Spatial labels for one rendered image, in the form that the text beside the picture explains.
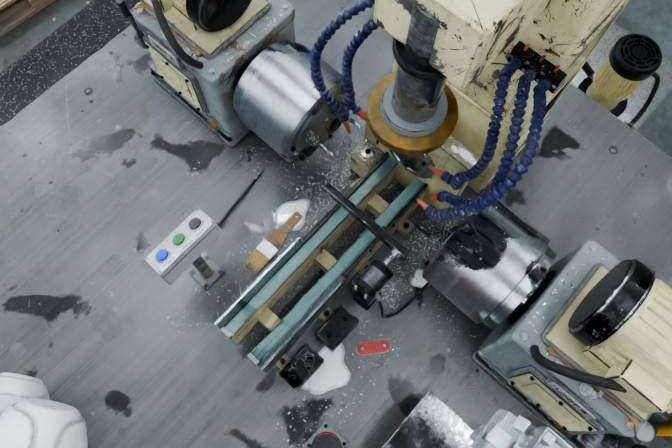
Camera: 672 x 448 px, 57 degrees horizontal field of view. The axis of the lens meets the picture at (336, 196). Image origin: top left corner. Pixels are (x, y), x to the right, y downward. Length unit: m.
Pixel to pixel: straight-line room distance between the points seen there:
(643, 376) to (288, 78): 0.94
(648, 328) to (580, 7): 0.55
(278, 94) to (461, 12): 0.66
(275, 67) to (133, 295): 0.70
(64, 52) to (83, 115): 1.18
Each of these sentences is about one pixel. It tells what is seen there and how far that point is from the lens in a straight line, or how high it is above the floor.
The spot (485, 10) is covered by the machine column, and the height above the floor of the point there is 1.71.
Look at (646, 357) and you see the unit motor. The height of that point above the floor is 1.33.
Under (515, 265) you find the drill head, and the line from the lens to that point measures 1.34.
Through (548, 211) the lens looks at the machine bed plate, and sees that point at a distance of 1.81.
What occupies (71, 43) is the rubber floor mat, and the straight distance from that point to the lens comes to 3.12.
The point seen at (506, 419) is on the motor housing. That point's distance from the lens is 1.10.
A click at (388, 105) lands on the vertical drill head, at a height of 1.36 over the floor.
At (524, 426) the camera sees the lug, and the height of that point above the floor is 1.39.
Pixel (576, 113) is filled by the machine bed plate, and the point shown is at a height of 0.80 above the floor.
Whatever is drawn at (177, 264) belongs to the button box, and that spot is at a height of 1.06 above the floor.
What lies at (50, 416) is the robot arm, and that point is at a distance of 0.96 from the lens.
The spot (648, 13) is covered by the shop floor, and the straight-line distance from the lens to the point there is 3.38.
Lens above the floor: 2.41
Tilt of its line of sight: 70 degrees down
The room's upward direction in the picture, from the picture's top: 2 degrees clockwise
